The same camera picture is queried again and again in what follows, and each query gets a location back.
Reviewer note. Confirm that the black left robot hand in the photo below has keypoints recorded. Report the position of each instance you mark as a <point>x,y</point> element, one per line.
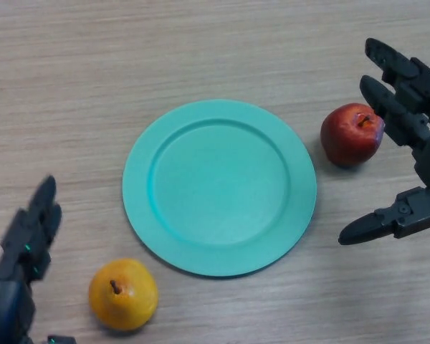
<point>7,304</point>

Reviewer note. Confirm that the yellow pear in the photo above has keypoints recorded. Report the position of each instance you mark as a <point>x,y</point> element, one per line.
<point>125,304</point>

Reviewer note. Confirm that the green round plate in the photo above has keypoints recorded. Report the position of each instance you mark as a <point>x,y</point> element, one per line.
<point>218,188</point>

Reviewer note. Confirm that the red apple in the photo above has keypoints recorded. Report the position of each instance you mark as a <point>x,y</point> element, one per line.
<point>347,139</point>

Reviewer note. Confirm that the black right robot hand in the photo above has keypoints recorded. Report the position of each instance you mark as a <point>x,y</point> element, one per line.
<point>426,150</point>

